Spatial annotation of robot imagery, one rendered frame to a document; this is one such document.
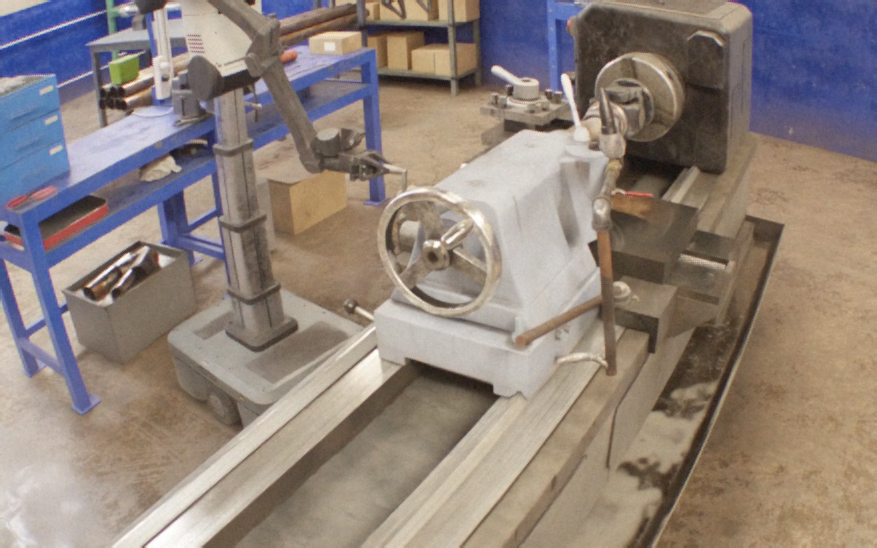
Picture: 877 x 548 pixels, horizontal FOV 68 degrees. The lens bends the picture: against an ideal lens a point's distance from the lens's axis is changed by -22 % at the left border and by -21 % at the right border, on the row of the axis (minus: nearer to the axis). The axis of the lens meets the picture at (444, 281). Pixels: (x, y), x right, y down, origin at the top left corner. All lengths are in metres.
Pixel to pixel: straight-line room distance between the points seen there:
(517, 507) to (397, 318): 0.44
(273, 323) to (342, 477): 1.34
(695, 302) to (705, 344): 0.70
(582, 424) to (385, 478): 0.36
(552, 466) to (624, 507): 0.56
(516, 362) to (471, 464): 0.20
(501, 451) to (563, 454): 0.10
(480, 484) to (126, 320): 2.23
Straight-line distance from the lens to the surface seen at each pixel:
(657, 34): 2.34
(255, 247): 2.56
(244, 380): 2.53
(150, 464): 2.70
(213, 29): 2.27
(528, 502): 1.20
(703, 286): 1.68
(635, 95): 2.05
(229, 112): 2.40
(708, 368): 2.26
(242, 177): 2.47
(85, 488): 2.71
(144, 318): 3.29
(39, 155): 2.92
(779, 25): 5.60
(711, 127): 2.37
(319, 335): 2.68
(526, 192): 1.38
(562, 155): 1.53
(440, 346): 1.41
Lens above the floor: 1.68
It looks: 29 degrees down
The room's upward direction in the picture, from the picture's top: 3 degrees counter-clockwise
